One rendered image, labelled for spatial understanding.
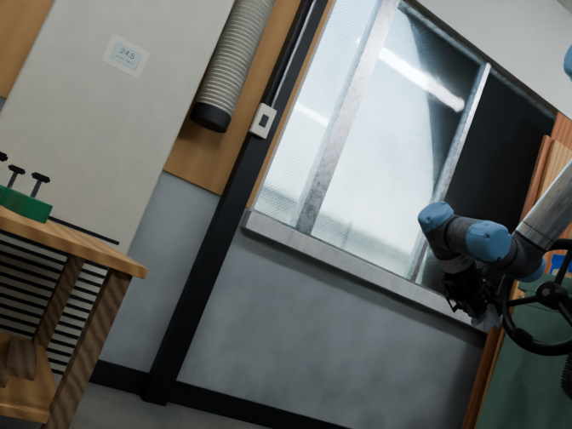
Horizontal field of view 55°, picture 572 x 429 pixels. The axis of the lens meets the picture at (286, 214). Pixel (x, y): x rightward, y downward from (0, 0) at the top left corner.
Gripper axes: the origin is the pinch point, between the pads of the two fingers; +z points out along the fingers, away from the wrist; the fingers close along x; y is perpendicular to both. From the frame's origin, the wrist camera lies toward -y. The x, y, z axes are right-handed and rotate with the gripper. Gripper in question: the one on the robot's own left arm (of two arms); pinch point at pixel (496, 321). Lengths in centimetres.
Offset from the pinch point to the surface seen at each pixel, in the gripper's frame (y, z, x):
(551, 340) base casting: -14.9, 22.0, -2.2
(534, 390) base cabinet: -2.8, 28.7, -2.2
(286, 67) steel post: -54, -56, -117
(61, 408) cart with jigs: 82, -43, -33
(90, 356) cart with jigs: 72, -48, -33
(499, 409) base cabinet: 4.5, 33.1, -10.3
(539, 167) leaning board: -156, 68, -106
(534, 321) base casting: -18.1, 20.4, -8.6
